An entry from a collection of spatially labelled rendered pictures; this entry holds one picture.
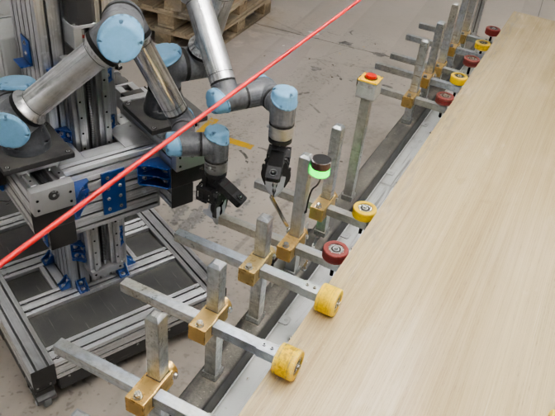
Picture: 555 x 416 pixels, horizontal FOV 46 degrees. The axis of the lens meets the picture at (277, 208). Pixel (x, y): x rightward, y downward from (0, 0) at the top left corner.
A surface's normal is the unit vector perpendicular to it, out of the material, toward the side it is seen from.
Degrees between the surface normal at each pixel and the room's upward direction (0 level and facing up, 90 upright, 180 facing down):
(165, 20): 90
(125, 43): 85
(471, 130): 0
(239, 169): 0
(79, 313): 0
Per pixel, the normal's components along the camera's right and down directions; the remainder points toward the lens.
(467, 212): 0.09, -0.80
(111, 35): 0.25, 0.54
